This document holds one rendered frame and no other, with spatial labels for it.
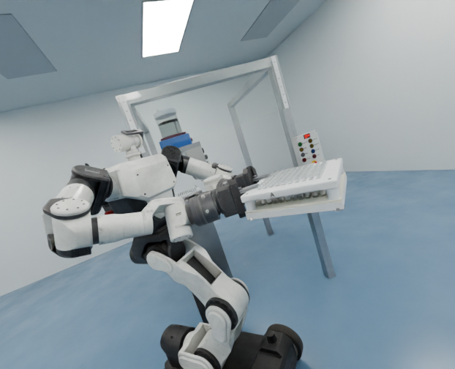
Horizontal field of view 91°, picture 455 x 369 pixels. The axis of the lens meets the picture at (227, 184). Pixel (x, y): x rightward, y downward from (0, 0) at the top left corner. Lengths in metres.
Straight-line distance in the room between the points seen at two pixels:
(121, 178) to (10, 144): 4.50
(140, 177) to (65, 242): 0.37
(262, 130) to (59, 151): 4.24
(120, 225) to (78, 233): 0.09
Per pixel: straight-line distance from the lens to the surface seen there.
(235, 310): 0.98
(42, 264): 5.42
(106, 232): 0.62
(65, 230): 0.64
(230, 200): 0.64
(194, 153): 1.49
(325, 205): 0.56
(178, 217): 0.65
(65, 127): 5.15
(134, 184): 0.90
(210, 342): 1.21
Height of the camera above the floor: 1.18
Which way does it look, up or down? 9 degrees down
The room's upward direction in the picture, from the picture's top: 18 degrees counter-clockwise
